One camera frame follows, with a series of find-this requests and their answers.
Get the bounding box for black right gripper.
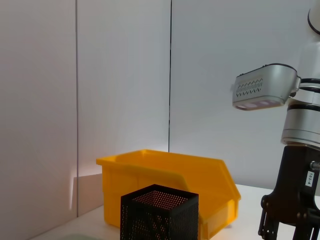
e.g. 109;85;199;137
258;144;320;240

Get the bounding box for black mesh pen holder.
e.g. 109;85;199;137
120;184;200;240

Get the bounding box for wavy green glass fruit plate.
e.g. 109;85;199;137
57;233;97;240

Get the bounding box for yellow plastic bin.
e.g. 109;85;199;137
96;149;242;240

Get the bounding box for right wrist camera housing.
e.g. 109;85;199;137
231;63;302;111

